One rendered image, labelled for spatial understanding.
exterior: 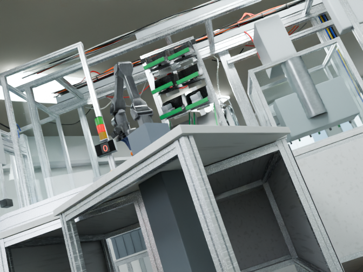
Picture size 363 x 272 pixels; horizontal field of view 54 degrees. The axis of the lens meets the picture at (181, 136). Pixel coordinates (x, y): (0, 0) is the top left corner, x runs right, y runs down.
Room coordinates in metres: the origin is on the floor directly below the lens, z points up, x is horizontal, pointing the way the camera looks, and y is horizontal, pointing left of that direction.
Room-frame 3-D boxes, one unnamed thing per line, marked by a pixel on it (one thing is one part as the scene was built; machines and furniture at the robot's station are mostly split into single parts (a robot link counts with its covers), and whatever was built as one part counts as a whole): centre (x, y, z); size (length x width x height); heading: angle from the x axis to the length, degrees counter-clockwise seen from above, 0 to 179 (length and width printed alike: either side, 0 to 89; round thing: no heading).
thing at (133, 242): (4.01, 0.74, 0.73); 0.62 x 0.42 x 0.23; 86
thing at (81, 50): (2.08, 0.45, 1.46); 0.03 x 0.03 x 1.00; 86
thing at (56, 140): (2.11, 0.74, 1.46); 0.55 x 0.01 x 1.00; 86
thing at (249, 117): (2.95, -0.60, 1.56); 0.09 x 0.04 x 1.39; 86
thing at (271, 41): (2.58, -0.93, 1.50); 0.38 x 0.21 x 0.88; 176
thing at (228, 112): (2.68, -0.38, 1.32); 0.14 x 0.14 x 0.38
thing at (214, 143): (1.59, 0.10, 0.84); 0.90 x 0.70 x 0.03; 49
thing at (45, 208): (1.79, 0.56, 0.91); 0.89 x 0.06 x 0.11; 86
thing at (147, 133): (1.55, 0.14, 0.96); 0.14 x 0.14 x 0.20; 49
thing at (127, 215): (2.36, 0.24, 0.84); 1.50 x 1.41 x 0.03; 86
